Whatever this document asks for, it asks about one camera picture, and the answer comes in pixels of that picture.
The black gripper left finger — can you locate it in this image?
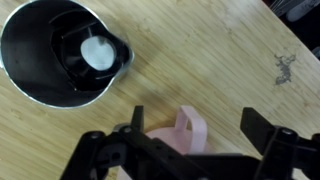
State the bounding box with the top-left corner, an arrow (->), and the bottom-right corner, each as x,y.
129,105 -> 145,133

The small stainless steel pitcher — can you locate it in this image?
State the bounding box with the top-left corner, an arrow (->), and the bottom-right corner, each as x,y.
0,0 -> 136,110

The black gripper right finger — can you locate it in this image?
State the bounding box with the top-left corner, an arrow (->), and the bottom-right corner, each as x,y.
240,107 -> 279,156

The pink plastic cup with handle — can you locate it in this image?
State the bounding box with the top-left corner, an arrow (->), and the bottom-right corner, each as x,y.
116,105 -> 214,180

